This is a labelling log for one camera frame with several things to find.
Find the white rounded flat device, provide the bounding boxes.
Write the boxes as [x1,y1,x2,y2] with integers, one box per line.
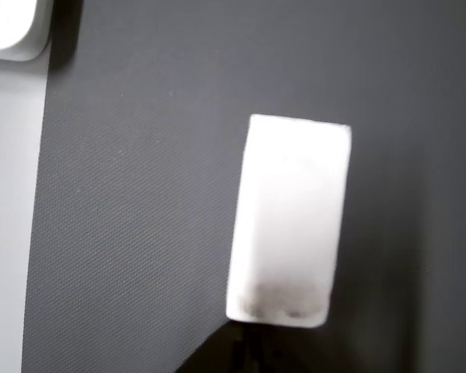
[0,0,54,63]

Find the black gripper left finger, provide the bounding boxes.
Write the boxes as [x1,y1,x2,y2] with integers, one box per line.
[174,320,247,373]

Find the grey textured desk mat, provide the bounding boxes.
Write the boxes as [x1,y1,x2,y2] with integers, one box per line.
[21,0,466,373]

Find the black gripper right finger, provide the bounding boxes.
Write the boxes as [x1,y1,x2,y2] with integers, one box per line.
[251,324,358,373]

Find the white rectangular eraser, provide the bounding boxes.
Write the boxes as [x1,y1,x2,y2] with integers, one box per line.
[224,113,353,329]

